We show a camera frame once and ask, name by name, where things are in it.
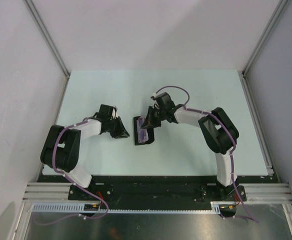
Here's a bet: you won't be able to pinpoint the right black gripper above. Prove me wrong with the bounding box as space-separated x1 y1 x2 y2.
141 106 166 130

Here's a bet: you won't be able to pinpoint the pink purple sunglasses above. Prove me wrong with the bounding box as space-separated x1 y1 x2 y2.
136 116 149 144

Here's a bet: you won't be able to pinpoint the black glasses case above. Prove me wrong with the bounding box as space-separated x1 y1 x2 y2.
133 116 155 146

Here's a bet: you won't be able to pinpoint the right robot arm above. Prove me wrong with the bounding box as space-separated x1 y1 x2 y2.
134 92 239 201

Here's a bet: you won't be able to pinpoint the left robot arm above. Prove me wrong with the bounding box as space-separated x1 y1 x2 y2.
40 104 130 200

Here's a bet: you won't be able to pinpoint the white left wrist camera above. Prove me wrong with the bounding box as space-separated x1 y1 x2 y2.
111 106 119 119

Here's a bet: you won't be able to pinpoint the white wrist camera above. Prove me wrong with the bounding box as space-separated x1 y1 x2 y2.
150 93 160 109
111 106 119 119

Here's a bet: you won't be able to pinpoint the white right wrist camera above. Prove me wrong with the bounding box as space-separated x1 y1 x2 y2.
150 93 160 109

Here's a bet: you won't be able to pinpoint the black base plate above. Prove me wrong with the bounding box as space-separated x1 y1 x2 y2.
37 174 279 218

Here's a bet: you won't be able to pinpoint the white slotted cable duct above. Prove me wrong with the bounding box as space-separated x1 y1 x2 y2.
31 201 222 215

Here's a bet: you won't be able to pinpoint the left aluminium corner post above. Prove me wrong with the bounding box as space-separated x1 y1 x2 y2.
23 0 71 80

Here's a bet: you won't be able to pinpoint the aluminium corner post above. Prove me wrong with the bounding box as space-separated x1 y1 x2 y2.
241 0 291 76
23 0 71 80

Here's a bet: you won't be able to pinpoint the right aluminium corner post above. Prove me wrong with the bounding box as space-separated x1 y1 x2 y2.
241 0 291 76

